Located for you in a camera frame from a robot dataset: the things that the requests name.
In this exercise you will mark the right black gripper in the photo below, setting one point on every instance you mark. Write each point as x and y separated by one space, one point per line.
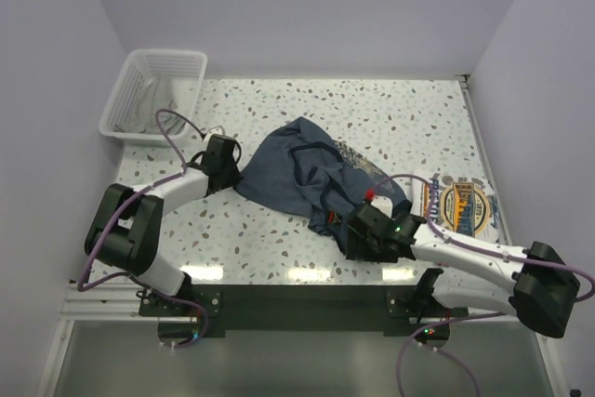
363 251

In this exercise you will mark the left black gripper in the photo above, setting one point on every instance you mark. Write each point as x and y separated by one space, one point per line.
235 176

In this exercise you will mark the blue tank top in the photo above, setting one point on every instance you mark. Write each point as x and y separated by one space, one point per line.
299 169

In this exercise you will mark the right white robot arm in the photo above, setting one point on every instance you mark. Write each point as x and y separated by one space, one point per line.
532 284

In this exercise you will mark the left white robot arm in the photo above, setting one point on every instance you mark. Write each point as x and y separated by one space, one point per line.
125 232

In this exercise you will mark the grey garment in basket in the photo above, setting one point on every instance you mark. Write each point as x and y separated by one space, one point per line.
157 94

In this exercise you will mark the folded white printed shirt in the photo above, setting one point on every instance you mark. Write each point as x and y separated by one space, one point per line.
464 205

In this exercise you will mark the white plastic laundry basket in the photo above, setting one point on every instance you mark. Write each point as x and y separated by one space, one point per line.
185 68

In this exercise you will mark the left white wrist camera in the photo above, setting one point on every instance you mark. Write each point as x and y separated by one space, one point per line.
217 130

